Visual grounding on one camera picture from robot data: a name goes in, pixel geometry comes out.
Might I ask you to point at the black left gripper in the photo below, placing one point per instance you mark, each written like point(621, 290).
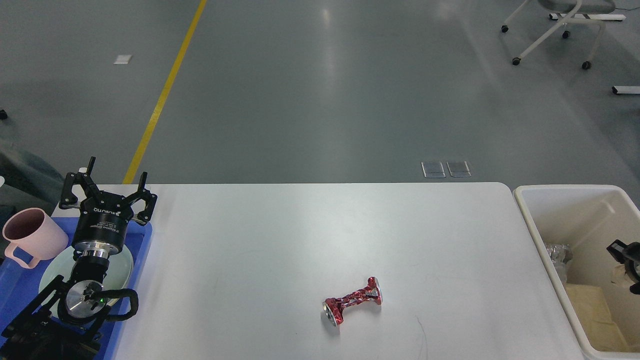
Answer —
point(102, 225)

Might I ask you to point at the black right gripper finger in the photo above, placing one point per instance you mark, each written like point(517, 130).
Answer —
point(627, 255)
point(635, 289)

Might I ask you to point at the light green plate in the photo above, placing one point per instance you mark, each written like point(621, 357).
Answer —
point(117, 277)

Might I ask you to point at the aluminium foil tray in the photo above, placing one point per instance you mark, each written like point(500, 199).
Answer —
point(561, 256)

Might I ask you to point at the crushed red can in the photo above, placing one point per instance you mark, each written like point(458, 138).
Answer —
point(334, 307)

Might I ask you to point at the brown paper ball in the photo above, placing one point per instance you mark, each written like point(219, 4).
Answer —
point(621, 278)

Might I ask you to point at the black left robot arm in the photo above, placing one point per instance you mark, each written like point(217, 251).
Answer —
point(64, 320)

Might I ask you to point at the white plastic bin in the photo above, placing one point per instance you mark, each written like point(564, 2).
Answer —
point(587, 218)

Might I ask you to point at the pink mug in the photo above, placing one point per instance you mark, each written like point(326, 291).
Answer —
point(35, 232)

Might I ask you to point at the person in jeans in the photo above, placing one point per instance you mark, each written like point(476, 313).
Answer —
point(29, 181)

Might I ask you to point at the white bar on floor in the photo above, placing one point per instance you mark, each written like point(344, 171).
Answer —
point(625, 90)

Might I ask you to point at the right floor socket plate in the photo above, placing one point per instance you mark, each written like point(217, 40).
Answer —
point(459, 169)

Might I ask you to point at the floor socket plate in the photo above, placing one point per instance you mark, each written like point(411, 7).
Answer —
point(433, 169)
point(459, 169)

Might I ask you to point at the left floor socket plate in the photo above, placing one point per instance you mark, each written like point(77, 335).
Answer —
point(433, 169)

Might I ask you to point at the white rolling chair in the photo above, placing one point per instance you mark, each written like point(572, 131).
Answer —
point(564, 13)

